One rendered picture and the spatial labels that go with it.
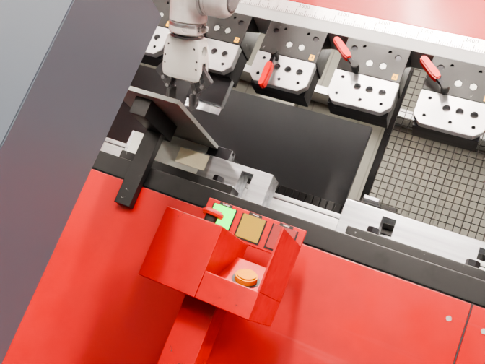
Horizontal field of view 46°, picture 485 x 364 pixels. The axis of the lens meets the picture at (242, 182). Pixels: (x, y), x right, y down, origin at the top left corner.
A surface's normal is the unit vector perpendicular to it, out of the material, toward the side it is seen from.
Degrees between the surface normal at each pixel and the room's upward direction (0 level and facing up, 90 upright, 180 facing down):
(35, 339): 90
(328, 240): 90
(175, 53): 131
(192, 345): 90
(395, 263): 90
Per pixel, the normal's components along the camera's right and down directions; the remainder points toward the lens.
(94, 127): 0.91, 0.32
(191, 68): -0.35, 0.42
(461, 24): -0.25, -0.29
